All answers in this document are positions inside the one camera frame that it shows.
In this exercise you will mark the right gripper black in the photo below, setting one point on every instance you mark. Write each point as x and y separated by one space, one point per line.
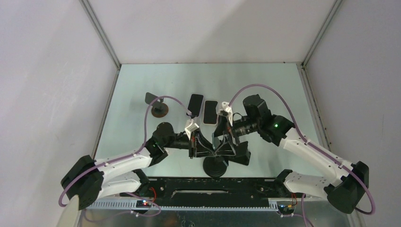
224 127

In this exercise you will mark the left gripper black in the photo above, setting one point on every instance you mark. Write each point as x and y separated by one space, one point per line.
198 146

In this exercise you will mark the black round base phone stand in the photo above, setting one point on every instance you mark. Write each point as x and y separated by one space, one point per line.
215 167

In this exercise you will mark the phone with cream case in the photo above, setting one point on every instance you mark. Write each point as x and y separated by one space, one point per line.
210 116

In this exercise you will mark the phone with lilac case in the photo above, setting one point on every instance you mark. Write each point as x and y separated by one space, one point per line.
195 105

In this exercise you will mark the black phone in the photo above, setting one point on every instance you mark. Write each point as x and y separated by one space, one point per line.
217 142

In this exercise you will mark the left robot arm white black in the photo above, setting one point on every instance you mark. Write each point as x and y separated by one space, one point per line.
91 179

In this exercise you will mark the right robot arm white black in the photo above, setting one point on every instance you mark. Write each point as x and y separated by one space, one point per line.
342 183

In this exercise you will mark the black folding phone stand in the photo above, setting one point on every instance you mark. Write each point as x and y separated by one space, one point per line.
242 154

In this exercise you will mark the grey stand wooden round base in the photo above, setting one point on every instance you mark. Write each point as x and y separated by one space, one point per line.
158 109

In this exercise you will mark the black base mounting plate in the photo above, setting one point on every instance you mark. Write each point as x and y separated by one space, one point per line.
193 192

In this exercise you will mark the left circuit board with LEDs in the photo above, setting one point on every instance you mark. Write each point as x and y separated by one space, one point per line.
144 204

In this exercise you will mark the circuit board with leds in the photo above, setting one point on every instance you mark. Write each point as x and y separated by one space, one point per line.
286 209
144 204

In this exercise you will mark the right circuit board with LEDs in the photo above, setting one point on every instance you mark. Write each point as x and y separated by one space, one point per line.
286 209

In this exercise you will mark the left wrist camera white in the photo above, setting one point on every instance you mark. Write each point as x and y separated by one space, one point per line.
191 126

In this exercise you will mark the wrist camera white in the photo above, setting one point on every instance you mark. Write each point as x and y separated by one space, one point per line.
191 126
225 110

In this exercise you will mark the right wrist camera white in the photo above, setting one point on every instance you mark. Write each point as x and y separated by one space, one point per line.
225 110

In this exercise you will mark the grey slotted cable duct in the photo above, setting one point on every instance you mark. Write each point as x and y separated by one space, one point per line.
109 204

